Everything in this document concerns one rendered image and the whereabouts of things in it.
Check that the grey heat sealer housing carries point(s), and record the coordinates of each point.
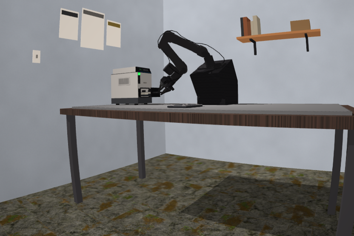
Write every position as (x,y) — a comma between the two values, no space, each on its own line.
(127,84)

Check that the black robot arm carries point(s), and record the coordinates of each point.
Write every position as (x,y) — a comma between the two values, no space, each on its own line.
(180,66)

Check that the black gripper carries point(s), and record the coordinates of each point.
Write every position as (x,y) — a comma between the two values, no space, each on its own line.
(167,89)

